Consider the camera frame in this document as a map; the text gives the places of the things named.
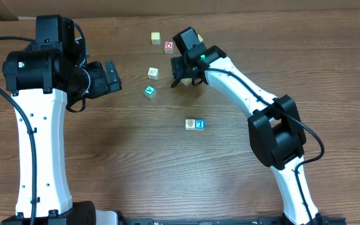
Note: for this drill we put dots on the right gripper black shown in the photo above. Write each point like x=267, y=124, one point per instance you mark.
x=182, y=68

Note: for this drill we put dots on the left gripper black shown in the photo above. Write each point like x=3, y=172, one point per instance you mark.
x=104, y=80

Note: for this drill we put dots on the white picture block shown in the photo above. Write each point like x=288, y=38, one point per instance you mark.
x=153, y=73

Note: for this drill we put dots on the white block yellow sides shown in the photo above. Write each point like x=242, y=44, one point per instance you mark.
x=190, y=124

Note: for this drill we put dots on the white block blue letter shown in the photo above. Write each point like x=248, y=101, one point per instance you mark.
x=199, y=124

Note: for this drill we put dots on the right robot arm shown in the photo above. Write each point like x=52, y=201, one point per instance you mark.
x=277, y=137

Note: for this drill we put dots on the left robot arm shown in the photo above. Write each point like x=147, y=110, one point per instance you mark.
x=45, y=80

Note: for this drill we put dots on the red block letter O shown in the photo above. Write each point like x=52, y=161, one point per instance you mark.
x=168, y=47

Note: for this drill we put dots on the cardboard box wall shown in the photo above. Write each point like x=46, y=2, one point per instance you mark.
x=14, y=9

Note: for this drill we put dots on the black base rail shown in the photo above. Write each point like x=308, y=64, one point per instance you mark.
x=258, y=221

